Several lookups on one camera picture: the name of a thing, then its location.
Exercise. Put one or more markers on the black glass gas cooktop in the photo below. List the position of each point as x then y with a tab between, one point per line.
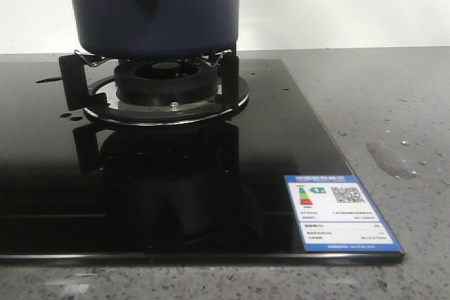
75	192

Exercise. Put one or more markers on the black gas burner head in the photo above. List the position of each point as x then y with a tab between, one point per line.
162	83

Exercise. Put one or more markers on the blue energy efficiency label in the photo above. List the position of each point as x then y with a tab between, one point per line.
335	214

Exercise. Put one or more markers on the black pot support grate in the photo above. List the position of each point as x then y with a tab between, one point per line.
100	103

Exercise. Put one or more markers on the dark blue cooking pot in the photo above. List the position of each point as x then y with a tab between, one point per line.
136	29

